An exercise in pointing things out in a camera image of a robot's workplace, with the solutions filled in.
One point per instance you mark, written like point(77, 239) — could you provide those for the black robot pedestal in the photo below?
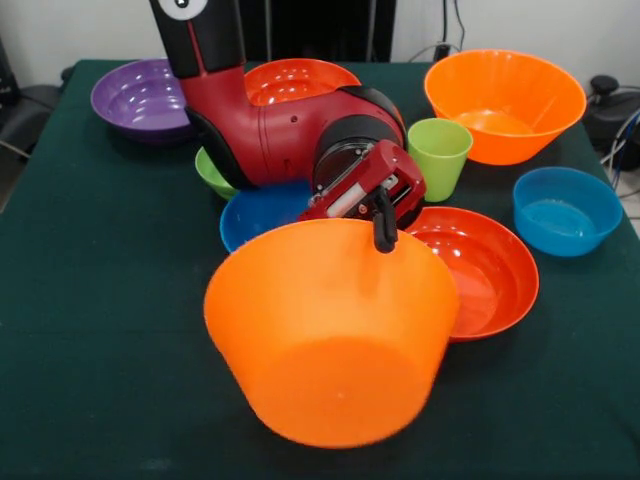
point(320, 30)

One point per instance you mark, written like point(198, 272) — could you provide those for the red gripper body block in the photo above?
point(385, 155)

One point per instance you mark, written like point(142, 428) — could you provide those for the green plastic bowl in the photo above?
point(212, 180)

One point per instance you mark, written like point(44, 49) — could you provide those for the large orange plastic bowl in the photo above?
point(525, 100)
point(325, 340)

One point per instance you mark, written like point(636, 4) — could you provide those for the red plastic bowl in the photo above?
point(295, 82)
point(490, 280)

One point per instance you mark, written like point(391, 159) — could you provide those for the dark green tablecloth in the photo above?
point(100, 350)

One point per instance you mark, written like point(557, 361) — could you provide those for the green plastic cup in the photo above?
point(435, 165)

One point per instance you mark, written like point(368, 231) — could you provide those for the purple plastic bowl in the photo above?
point(130, 105)

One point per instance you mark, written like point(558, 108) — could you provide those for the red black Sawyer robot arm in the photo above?
point(280, 130)

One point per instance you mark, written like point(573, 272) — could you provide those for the medium blue plastic bowl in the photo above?
point(255, 215)

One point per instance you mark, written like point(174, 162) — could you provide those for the small blue plastic bowl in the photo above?
point(565, 220)

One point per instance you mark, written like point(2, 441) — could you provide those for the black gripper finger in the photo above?
point(385, 235)

